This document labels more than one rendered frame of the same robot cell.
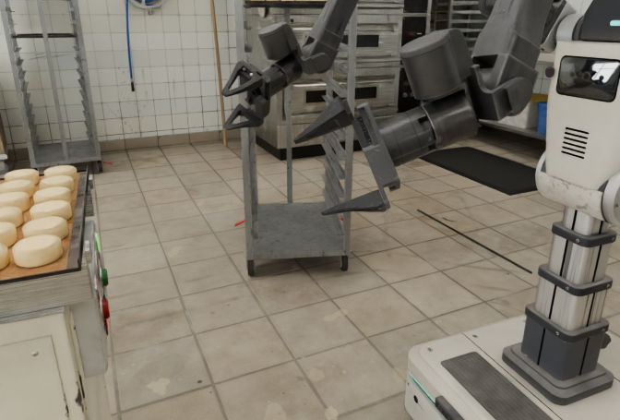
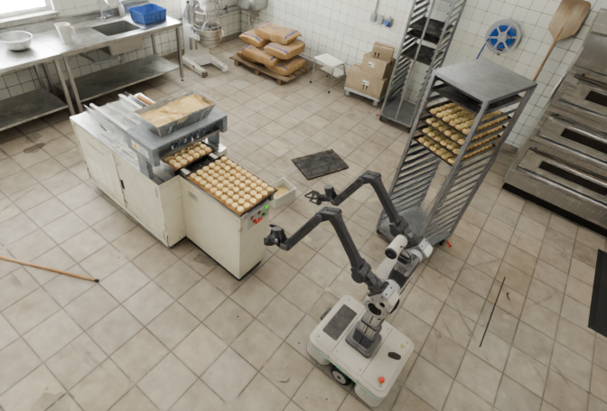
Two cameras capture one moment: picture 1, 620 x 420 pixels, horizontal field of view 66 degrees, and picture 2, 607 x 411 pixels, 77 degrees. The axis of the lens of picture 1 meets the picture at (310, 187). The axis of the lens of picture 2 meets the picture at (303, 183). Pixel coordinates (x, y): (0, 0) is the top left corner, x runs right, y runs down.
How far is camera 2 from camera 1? 229 cm
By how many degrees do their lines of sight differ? 51
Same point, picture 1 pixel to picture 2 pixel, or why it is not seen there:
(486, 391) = (338, 319)
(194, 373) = (317, 245)
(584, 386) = (355, 345)
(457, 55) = (278, 234)
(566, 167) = not seen: hidden behind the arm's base
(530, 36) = (292, 241)
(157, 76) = not seen: hidden behind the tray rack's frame
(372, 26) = not seen: outside the picture
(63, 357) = (238, 224)
